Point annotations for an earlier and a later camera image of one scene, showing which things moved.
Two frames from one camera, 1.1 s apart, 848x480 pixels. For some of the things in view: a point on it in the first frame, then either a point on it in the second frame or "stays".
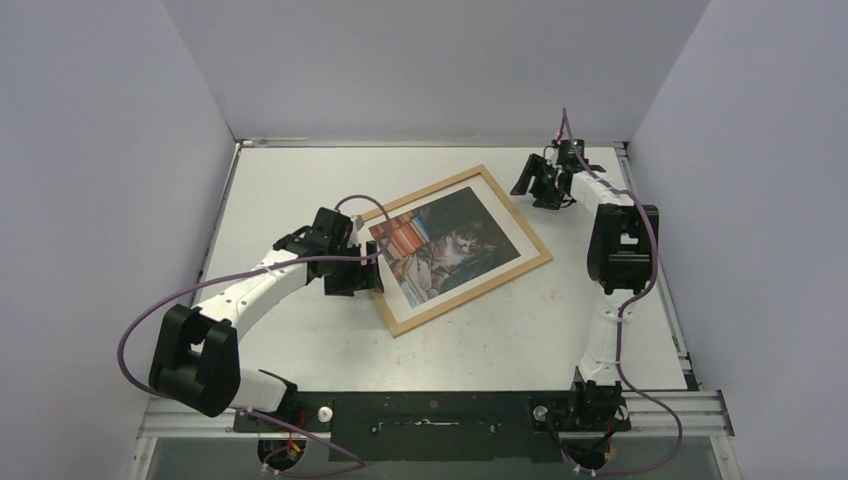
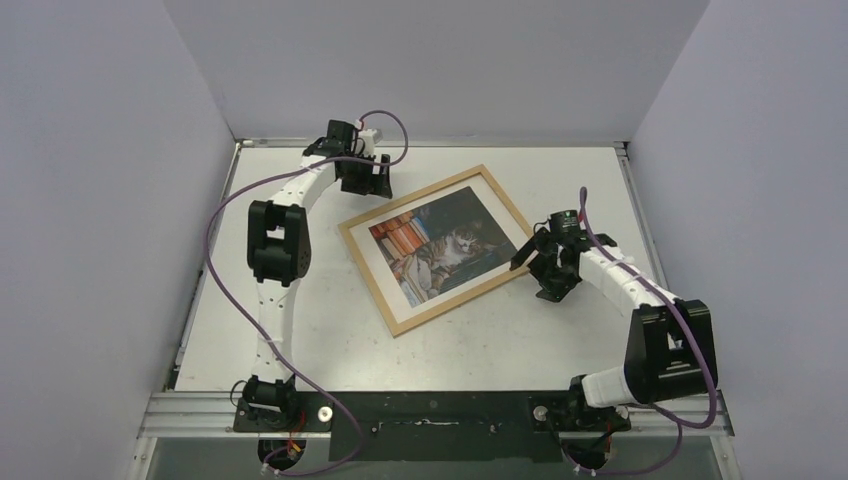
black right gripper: [539, 181] → [547, 254]
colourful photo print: [441, 245] stays
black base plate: [438, 427] stays
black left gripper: [363, 277] → [372, 183]
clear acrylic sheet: [447, 244] stays
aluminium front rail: [705, 414] stays
